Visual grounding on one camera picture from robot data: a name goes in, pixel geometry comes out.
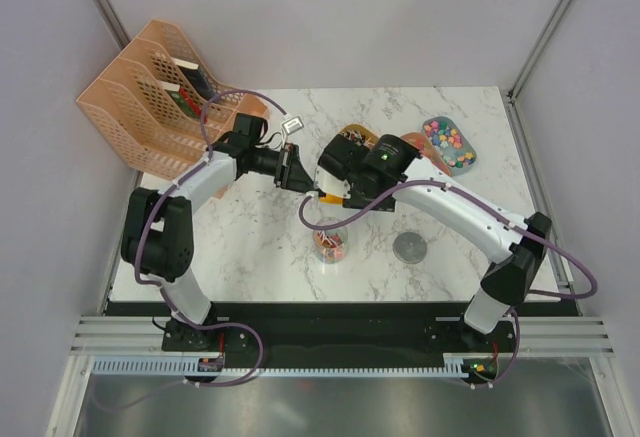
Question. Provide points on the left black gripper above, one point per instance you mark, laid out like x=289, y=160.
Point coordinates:
x=294, y=176

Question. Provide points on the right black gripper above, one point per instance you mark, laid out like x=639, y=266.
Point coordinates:
x=354, y=201

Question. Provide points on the yellow plastic scoop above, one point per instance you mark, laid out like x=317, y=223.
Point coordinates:
x=332, y=199

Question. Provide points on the tan lollipop tray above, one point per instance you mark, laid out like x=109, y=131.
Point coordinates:
x=360, y=135

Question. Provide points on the pink gummy tray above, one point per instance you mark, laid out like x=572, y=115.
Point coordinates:
x=427, y=149

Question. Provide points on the grey metal jar lid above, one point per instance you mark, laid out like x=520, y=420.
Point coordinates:
x=410, y=247

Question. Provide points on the light blue star candy tray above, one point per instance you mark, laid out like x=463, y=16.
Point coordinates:
x=452, y=147

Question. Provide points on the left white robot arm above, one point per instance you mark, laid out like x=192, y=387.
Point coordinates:
x=158, y=236

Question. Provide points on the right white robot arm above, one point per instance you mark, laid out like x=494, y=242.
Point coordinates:
x=394, y=171

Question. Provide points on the clear glass jar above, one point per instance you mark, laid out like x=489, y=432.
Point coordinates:
x=330, y=247

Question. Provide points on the peach desk organizer tray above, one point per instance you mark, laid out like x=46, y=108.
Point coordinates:
x=252, y=104

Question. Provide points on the books in file rack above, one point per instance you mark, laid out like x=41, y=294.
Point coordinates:
x=188, y=102

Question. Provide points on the peach file organizer rack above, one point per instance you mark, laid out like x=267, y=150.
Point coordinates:
x=143, y=125

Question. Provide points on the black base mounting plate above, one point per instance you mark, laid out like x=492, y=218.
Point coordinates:
x=351, y=335

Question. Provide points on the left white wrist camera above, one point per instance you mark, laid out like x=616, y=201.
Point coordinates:
x=289, y=126

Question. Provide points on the white slotted cable duct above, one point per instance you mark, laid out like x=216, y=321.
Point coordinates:
x=197, y=367

